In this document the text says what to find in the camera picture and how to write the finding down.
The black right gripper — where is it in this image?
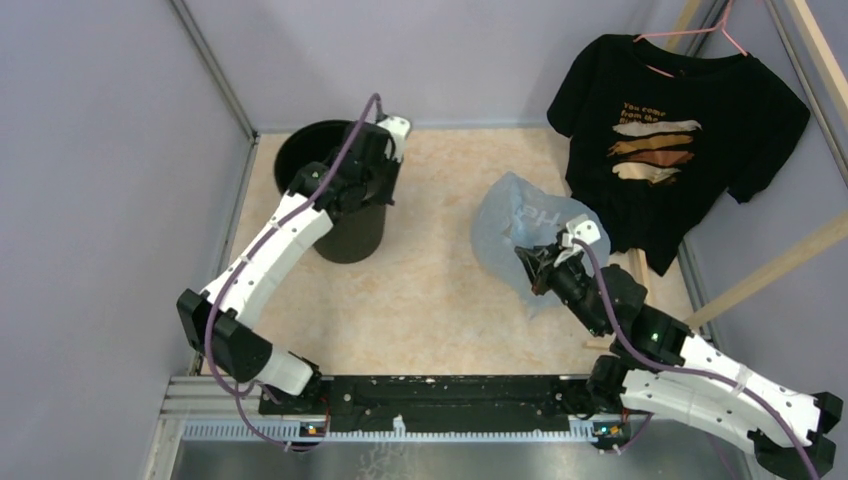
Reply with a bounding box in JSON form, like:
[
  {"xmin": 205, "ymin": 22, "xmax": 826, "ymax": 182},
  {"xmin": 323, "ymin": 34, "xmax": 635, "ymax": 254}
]
[{"xmin": 515, "ymin": 240, "xmax": 606, "ymax": 337}]

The light blue plastic trash bag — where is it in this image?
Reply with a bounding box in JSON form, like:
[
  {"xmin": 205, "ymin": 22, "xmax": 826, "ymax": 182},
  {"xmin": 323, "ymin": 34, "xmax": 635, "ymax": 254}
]
[{"xmin": 470, "ymin": 172, "xmax": 601, "ymax": 319}]

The black plastic trash bin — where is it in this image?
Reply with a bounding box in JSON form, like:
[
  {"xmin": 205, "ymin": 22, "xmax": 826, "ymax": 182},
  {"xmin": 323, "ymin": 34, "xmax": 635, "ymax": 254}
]
[{"xmin": 273, "ymin": 120, "xmax": 401, "ymax": 264}]

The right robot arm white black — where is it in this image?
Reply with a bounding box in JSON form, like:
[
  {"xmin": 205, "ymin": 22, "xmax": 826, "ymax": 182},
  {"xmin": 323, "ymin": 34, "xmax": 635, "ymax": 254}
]
[{"xmin": 514, "ymin": 244, "xmax": 843, "ymax": 479}]

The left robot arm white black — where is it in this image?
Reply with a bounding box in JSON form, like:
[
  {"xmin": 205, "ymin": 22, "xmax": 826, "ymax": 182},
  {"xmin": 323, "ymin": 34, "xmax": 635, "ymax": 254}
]
[{"xmin": 176, "ymin": 116, "xmax": 411, "ymax": 414}]

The wooden stick on floor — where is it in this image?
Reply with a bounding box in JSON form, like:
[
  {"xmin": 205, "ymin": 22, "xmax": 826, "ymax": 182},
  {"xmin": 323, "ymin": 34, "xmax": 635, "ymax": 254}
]
[{"xmin": 583, "ymin": 339, "xmax": 613, "ymax": 351}]

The black printed t-shirt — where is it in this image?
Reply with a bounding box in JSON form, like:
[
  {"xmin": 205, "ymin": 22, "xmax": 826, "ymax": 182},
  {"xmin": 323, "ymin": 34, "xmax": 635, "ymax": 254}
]
[{"xmin": 547, "ymin": 34, "xmax": 811, "ymax": 275}]

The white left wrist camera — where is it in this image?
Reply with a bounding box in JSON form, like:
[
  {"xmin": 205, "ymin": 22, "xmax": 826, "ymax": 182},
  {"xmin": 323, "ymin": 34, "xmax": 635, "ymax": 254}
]
[{"xmin": 376, "ymin": 115, "xmax": 412, "ymax": 164}]

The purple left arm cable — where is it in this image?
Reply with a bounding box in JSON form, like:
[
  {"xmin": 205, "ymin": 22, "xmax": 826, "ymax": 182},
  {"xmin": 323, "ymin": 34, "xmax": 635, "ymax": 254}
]
[{"xmin": 203, "ymin": 92, "xmax": 384, "ymax": 453}]

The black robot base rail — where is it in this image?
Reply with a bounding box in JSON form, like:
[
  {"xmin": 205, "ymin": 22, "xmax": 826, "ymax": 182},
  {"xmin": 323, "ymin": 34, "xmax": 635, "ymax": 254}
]
[{"xmin": 258, "ymin": 375, "xmax": 644, "ymax": 454}]

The pink wire clothes hanger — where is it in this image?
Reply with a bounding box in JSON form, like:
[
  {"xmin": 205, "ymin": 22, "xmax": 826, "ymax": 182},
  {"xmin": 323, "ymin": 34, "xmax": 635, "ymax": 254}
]
[{"xmin": 633, "ymin": 0, "xmax": 749, "ymax": 56}]

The wooden frame bar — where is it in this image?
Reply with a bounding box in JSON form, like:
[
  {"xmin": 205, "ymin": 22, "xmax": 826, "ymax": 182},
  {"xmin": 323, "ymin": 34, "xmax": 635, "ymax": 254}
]
[{"xmin": 684, "ymin": 210, "xmax": 847, "ymax": 329}]

